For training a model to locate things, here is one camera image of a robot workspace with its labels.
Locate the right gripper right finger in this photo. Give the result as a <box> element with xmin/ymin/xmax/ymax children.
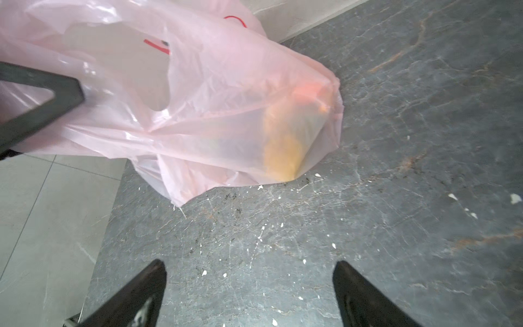
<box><xmin>332</xmin><ymin>261</ymin><xmax>420</xmax><ymax>327</ymax></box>

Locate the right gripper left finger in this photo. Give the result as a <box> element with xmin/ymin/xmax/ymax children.
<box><xmin>65</xmin><ymin>259</ymin><xmax>167</xmax><ymax>327</ymax></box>

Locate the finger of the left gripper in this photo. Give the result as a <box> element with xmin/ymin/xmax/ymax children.
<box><xmin>1</xmin><ymin>61</ymin><xmax>85</xmax><ymax>158</ymax></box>

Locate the pink plastic bag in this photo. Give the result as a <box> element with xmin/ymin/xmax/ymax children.
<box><xmin>1</xmin><ymin>1</ymin><xmax>344</xmax><ymax>207</ymax></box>

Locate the orange fake fruit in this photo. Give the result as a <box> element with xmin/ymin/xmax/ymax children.
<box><xmin>263</xmin><ymin>99</ymin><xmax>329</xmax><ymax>182</ymax></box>

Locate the red fake fruit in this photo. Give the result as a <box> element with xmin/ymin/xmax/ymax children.
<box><xmin>292</xmin><ymin>82</ymin><xmax>332</xmax><ymax>106</ymax></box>

